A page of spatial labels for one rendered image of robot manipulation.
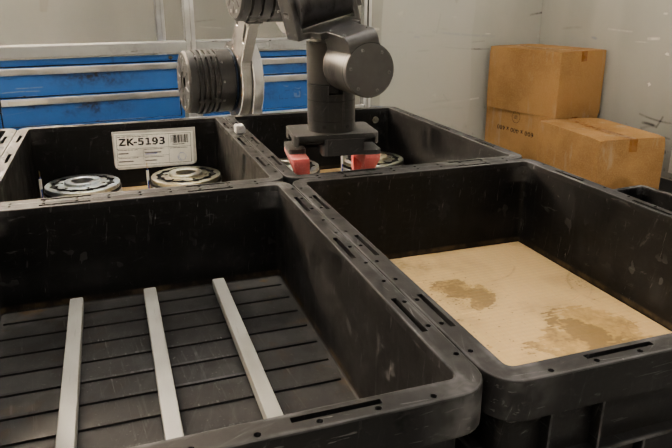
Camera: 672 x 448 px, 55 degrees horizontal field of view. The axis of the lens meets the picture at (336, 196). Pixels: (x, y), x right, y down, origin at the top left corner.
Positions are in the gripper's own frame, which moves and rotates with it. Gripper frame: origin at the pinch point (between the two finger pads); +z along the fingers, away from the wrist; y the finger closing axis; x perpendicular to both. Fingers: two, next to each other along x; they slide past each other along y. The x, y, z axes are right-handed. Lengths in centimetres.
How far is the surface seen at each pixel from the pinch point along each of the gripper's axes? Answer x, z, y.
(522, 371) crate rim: -48.8, -6.8, -0.8
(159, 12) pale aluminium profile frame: 272, -12, -27
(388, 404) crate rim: -50, -7, -8
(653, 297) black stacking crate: -29.3, 1.6, 23.7
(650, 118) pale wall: 248, 50, 248
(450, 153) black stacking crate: 9.1, -2.5, 19.6
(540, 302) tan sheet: -24.3, 3.7, 15.4
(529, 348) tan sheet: -31.8, 3.6, 10.0
